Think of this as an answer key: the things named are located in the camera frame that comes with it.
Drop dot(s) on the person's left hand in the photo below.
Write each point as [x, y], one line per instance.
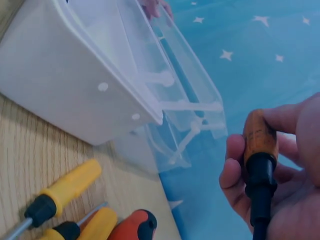
[156, 7]

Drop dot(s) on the person's right hand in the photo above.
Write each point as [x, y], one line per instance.
[297, 200]

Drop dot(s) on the person's right thumb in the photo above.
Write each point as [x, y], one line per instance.
[292, 117]

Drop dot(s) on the person's left fingers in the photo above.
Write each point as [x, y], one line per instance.
[156, 8]

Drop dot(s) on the white toolbox with clear trays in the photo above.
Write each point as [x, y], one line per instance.
[62, 70]

